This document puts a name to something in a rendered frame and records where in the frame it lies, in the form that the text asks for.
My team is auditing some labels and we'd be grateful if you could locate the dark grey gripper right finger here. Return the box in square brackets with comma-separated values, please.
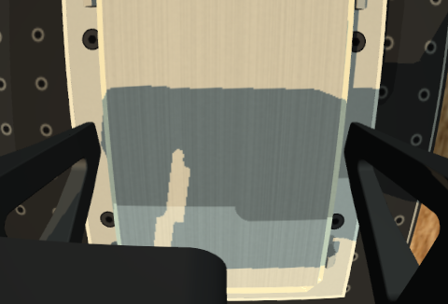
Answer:
[344, 122, 448, 304]

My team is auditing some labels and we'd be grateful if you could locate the cream plate with grid of square wells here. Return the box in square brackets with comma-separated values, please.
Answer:
[97, 0, 355, 293]

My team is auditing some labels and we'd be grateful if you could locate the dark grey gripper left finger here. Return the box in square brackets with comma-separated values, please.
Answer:
[0, 122, 101, 243]

